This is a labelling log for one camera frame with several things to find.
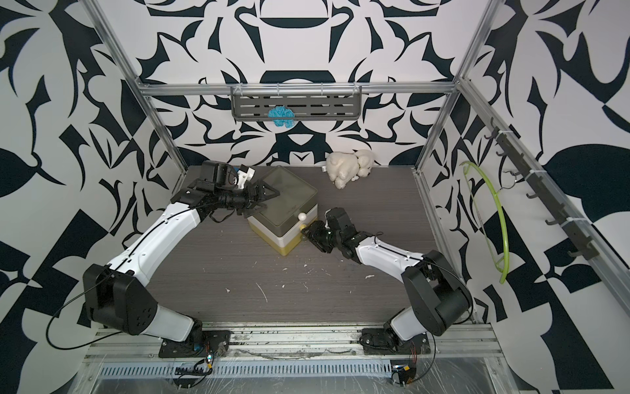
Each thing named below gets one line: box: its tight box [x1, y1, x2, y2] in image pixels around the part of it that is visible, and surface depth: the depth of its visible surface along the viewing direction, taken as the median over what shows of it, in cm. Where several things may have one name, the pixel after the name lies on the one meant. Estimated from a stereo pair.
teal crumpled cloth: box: [267, 105, 296, 129], surface depth 93 cm
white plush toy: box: [325, 150, 375, 190], surface depth 113 cm
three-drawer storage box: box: [247, 165, 319, 257], surface depth 85 cm
